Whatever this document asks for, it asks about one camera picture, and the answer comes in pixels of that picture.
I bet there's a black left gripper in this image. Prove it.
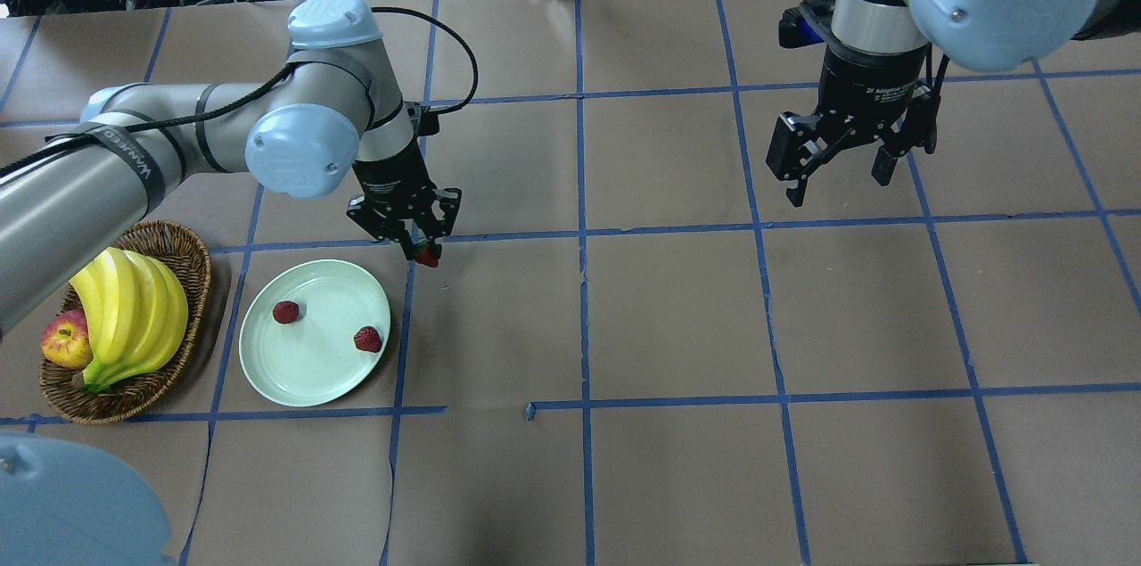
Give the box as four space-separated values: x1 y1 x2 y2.
346 143 462 261

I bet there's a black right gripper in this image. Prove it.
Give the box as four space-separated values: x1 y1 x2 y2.
767 45 942 208

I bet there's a red strawberry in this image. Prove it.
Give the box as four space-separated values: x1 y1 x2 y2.
412 242 443 268
270 299 301 324
353 326 385 354

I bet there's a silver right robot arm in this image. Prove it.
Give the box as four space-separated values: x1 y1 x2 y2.
766 0 1138 207

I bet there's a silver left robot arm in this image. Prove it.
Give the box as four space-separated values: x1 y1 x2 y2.
3 0 462 565

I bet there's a light green plate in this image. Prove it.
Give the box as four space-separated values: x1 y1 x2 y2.
237 258 393 407

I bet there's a brown wicker basket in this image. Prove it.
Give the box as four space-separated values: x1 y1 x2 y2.
39 220 213 425

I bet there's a yellow banana bunch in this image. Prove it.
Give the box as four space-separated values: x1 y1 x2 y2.
70 248 189 394

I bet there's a red yellow apple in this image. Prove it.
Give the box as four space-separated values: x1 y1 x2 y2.
40 308 94 370

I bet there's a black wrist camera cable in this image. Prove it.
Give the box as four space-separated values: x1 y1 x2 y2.
370 6 480 115

